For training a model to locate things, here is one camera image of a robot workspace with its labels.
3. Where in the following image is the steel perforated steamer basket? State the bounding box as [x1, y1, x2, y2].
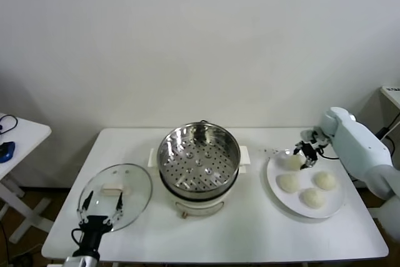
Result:
[147, 123, 253, 193]

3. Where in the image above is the cream electric cooker base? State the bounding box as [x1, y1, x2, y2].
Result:
[159, 165, 248, 220]

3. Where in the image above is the white steamed baozi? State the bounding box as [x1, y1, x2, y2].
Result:
[284, 153, 306, 171]
[299, 187, 326, 209]
[313, 171, 337, 191]
[275, 173, 301, 193]

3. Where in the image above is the small white side table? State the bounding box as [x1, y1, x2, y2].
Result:
[0, 112, 53, 244]

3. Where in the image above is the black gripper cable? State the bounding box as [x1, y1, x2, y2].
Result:
[71, 228, 85, 248]
[317, 150, 341, 159]

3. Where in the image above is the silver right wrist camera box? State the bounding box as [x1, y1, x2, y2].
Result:
[300, 128, 329, 144]

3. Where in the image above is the black floor cable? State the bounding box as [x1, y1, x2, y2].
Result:
[0, 221, 8, 260]

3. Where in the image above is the blue object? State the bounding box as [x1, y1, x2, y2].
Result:
[0, 141, 16, 163]

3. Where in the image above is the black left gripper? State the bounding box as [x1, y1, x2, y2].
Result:
[73, 189, 124, 258]

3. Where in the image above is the thin black looped cable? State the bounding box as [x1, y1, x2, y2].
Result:
[0, 114, 18, 135]

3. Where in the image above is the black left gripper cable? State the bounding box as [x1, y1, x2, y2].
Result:
[71, 228, 85, 248]

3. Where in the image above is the large white plate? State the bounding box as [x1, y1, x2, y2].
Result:
[266, 148, 347, 219]

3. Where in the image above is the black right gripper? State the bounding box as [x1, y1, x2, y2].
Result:
[293, 142, 319, 170]

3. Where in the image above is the white table with label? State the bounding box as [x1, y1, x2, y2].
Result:
[380, 85, 400, 108]

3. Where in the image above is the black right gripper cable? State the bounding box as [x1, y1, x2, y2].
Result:
[317, 150, 341, 159]

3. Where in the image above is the round glass pot lid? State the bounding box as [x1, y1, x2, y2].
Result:
[77, 163, 153, 233]

